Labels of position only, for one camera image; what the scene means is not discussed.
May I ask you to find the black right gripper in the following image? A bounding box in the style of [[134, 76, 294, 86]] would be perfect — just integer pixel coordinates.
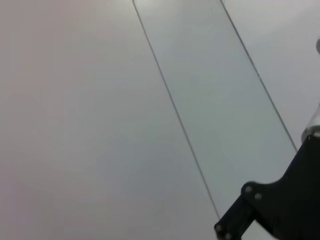
[[213, 134, 320, 240]]

